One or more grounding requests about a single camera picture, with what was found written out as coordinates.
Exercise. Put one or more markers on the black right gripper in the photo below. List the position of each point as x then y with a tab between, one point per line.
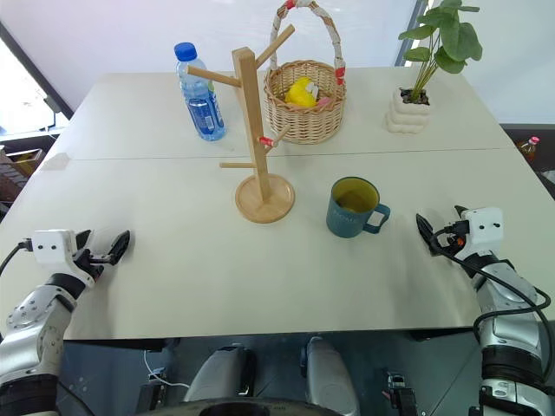
453	242

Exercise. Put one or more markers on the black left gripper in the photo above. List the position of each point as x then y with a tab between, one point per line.
93	260

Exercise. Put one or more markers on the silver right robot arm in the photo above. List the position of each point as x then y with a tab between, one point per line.
511	329

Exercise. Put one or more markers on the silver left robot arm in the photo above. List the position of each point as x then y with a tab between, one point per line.
39	312

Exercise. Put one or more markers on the teal ceramic mug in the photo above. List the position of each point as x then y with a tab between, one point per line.
347	214

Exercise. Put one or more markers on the wooden mug tree stand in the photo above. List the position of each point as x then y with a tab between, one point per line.
253	130

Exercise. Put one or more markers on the yellow cardboard box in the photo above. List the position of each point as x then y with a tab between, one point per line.
27	161

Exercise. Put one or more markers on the red capped amber bottle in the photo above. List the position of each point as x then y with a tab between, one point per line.
529	149

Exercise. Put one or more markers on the white ribbed plant pot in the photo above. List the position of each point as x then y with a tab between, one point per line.
407	115

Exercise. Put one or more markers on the pink item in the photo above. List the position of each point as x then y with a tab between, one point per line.
326	100

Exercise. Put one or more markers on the blue capped water bottle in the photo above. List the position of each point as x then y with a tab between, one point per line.
201	99

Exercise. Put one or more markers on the silver rounded leg cover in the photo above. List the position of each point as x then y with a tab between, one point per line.
221	372
327	377

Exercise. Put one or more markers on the green leafy plant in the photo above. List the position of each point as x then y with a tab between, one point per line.
451	39

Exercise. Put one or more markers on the yellow plush toy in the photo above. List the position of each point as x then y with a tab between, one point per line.
300	92

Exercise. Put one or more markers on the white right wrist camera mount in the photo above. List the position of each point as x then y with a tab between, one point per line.
485	229

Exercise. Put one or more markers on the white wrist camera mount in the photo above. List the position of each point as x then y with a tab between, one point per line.
485	229
52	246

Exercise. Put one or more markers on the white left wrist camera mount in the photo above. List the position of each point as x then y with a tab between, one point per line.
52	246

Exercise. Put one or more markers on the black clamp bracket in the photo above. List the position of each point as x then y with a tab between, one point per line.
401	390

